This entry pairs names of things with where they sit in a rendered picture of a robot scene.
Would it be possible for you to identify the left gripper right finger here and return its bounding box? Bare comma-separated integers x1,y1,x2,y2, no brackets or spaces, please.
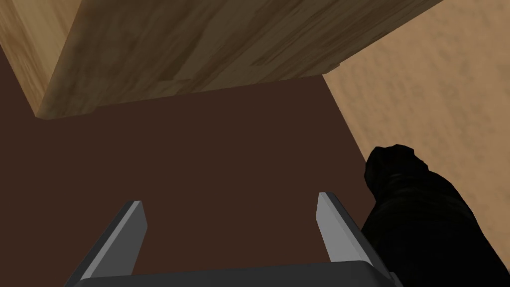
315,191,395,277

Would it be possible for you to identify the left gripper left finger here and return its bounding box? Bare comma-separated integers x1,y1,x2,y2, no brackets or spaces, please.
64,200,148,286

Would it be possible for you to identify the light wooden cabinet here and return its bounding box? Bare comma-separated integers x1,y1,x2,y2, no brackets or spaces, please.
0,0,445,120

